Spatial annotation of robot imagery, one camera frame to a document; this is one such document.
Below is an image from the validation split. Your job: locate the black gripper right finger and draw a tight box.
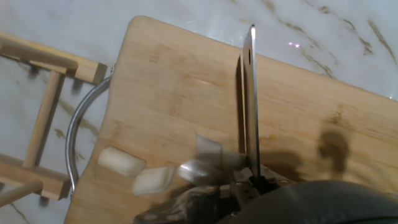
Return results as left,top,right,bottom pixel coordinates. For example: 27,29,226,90
260,166,290,190

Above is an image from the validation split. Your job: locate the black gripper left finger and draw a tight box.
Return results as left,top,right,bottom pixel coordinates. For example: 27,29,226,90
229,167,261,205

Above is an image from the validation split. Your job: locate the steel cleaver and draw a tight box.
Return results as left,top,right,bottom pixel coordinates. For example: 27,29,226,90
241,24,261,179

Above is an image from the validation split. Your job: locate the cut white scallion piece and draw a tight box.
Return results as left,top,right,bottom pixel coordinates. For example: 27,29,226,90
195,133,224,165
97,146,147,179
177,159,225,187
131,166,177,197

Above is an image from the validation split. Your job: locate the wooden cutting board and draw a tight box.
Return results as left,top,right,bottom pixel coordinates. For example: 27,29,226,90
63,14,398,224

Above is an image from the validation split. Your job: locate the white marble pattern mat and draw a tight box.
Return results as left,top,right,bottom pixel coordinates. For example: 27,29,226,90
0,0,398,224

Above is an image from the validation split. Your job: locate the wooden peg knife rack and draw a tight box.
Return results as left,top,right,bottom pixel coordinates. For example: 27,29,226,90
0,32,108,208

